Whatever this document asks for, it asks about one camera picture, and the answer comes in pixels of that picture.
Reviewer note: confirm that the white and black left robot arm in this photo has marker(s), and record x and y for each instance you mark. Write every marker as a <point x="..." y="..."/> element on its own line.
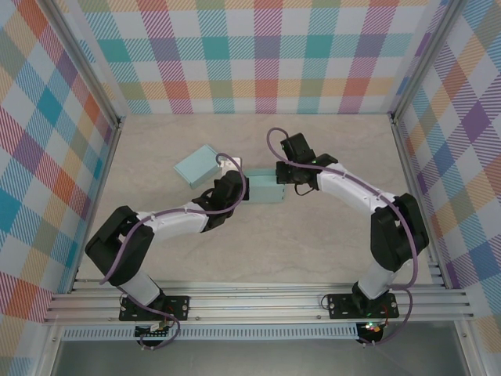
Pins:
<point x="172" y="223"/>

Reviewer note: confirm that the small green circuit board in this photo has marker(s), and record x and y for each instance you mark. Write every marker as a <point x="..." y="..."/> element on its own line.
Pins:
<point x="154" y="333"/>

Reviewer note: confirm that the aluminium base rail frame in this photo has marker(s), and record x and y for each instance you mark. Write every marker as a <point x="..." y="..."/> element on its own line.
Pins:
<point x="254" y="301"/>

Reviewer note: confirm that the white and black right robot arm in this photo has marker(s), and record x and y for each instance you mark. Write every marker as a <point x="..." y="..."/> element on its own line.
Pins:
<point x="352" y="188"/>

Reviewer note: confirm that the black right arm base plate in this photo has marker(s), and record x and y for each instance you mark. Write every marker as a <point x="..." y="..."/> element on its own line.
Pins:
<point x="340" y="305"/>

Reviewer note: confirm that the small lit circuit board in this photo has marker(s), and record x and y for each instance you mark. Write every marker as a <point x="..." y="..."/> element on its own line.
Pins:
<point x="372" y="327"/>

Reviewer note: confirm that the light blue slotted paper box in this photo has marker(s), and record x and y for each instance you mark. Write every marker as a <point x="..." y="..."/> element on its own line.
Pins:
<point x="266" y="192"/>

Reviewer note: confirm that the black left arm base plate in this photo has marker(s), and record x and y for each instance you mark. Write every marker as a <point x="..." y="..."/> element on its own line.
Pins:
<point x="180" y="307"/>

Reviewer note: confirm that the light blue round-flap paper box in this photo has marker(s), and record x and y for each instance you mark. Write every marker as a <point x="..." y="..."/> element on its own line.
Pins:
<point x="195" y="166"/>

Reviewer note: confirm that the aluminium corner post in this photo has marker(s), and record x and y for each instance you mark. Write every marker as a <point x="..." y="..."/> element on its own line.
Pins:
<point x="429" y="58"/>
<point x="86" y="66"/>

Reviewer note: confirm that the aluminium side rail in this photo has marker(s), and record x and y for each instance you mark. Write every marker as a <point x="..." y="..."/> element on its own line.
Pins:
<point x="102" y="176"/>
<point x="407" y="164"/>

